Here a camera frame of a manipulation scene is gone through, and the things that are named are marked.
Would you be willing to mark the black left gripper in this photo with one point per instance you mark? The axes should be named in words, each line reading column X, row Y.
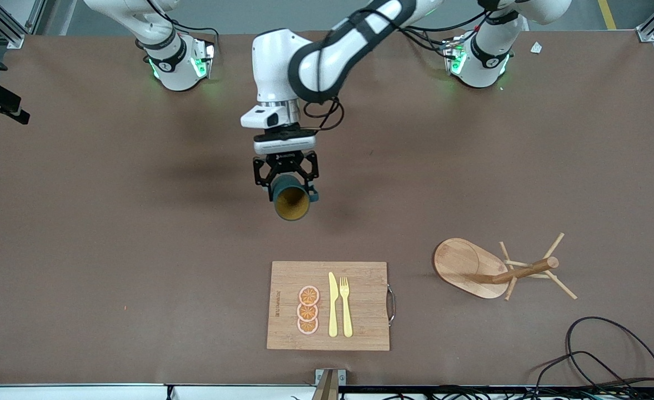
column 286, row 162

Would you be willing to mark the teal ribbed cup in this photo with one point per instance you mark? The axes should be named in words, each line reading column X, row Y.
column 291, row 203

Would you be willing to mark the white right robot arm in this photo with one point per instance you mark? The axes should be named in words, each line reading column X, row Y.
column 174, row 66

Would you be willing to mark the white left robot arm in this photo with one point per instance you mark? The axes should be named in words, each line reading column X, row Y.
column 326, row 55

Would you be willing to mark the orange slice toy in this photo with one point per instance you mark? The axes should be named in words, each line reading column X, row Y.
column 307, row 313
column 309, row 295

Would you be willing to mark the yellow plastic knife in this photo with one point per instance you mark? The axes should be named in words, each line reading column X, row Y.
column 333, row 311

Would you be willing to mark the yellow plastic fork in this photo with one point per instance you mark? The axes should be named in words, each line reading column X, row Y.
column 347, row 316

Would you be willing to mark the bamboo cutting board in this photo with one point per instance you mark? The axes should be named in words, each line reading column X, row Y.
column 365, row 311

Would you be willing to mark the table cover mat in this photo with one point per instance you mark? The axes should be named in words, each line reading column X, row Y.
column 138, row 250

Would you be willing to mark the wooden mug tree stand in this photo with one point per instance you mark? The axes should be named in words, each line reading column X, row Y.
column 460, row 266

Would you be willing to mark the white paper scrap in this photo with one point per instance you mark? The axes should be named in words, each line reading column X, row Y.
column 537, row 48

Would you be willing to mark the metal edge bracket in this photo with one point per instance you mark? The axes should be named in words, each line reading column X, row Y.
column 329, row 383

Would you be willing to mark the white table edge rail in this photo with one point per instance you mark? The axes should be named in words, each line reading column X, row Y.
column 82, row 392

